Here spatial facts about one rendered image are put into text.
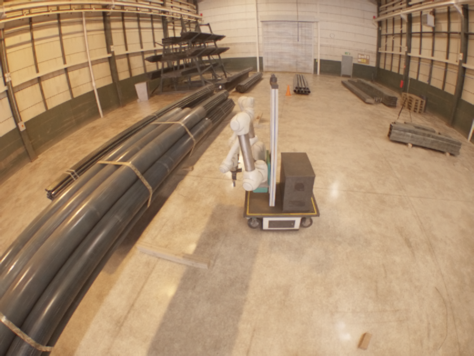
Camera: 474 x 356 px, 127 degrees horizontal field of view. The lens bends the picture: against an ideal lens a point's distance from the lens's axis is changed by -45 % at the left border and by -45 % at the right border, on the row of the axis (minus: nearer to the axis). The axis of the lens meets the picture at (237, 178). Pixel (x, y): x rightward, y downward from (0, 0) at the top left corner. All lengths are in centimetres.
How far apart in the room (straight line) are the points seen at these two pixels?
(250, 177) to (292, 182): 53
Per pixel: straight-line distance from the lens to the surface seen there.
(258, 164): 220
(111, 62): 1288
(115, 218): 141
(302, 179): 236
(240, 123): 182
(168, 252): 266
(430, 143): 695
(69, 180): 311
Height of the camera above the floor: 210
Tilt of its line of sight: 34 degrees down
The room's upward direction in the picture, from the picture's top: 4 degrees counter-clockwise
